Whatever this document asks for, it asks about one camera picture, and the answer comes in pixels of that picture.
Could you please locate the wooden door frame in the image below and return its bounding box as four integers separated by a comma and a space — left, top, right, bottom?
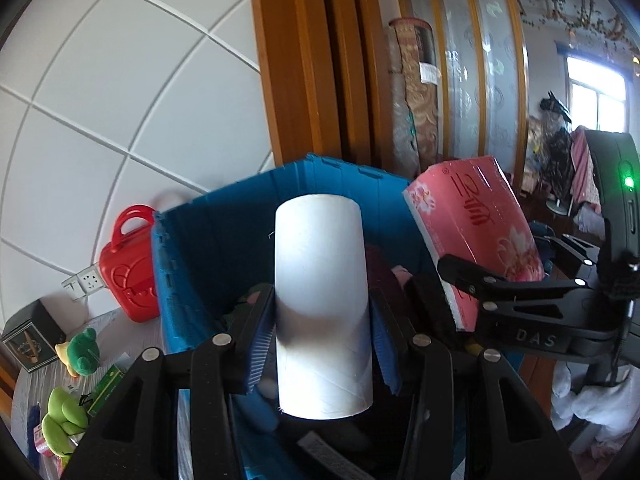
248, 0, 391, 181

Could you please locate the black cable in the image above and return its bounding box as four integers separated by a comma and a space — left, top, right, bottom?
607, 300, 633, 386

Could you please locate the leaf garland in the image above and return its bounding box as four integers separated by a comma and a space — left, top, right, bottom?
520, 0, 640, 56

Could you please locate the green cardboard box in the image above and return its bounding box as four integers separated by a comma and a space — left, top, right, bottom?
87, 364, 128, 416

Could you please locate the dark red cloth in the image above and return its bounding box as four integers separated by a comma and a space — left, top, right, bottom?
367, 245, 407, 311

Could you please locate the pink tissue pack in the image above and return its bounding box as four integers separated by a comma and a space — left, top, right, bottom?
402, 156, 546, 333

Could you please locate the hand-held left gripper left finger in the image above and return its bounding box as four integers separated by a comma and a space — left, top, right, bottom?
60, 284, 277, 480

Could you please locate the black gift box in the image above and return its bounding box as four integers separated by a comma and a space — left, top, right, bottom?
1, 297, 67, 373

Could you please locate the person's white fuzzy clothing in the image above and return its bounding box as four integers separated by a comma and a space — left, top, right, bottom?
550, 360, 640, 466

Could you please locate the dark green plush toy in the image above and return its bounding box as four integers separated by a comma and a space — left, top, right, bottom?
55, 327, 100, 378

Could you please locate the light green plush toy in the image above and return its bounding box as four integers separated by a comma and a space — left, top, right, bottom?
41, 386, 91, 458

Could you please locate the blue plastic storage crate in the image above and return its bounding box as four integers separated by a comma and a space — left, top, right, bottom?
152, 154, 481, 480

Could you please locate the frosted glass sliding door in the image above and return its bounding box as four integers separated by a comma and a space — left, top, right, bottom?
390, 0, 531, 186

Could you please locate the white wall socket strip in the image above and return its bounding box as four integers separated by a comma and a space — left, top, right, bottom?
62, 269, 106, 301

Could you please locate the white cardboard tube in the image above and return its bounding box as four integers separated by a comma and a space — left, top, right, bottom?
274, 195, 375, 421

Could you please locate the window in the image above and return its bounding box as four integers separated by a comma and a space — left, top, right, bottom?
565, 45, 631, 133

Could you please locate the red small suitcase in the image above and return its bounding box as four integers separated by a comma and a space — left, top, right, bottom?
98, 204, 162, 323

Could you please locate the rolled patterned carpet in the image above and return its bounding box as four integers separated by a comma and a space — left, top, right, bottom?
387, 16, 441, 181

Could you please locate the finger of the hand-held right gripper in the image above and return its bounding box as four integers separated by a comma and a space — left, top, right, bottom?
547, 234, 601, 266
437, 254, 598, 311

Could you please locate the pile of hanging clothes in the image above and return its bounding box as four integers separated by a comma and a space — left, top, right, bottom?
525, 92, 606, 221

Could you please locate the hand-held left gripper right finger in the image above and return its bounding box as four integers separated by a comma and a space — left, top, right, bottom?
369, 292, 566, 480

